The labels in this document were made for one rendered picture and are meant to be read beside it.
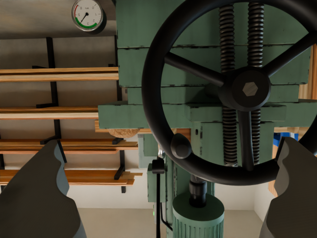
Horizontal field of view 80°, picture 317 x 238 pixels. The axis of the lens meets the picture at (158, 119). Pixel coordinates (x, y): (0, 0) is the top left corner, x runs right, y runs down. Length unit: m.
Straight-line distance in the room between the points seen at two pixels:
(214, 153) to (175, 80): 0.19
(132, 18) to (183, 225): 0.61
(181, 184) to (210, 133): 0.45
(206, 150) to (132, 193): 3.01
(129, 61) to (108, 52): 2.59
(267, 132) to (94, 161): 3.03
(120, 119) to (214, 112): 0.22
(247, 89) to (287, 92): 0.27
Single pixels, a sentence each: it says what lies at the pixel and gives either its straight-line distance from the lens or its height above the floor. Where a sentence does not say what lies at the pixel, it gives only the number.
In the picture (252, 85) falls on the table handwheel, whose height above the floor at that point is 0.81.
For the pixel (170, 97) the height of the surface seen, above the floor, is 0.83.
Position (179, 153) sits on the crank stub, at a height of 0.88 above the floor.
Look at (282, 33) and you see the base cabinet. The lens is 0.54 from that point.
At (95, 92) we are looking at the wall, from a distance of 3.08.
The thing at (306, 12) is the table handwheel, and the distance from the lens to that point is 0.34.
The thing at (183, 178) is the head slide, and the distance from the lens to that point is 0.78.
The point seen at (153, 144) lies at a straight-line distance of 0.80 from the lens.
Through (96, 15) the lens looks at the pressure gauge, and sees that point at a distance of 0.44.
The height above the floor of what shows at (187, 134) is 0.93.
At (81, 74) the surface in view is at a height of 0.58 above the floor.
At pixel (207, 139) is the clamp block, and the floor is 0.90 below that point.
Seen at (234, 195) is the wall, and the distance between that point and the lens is 3.47.
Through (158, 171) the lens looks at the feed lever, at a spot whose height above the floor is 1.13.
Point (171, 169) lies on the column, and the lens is 0.87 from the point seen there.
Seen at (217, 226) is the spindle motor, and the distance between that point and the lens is 0.71.
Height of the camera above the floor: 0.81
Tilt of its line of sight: 8 degrees up
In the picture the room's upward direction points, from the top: 179 degrees clockwise
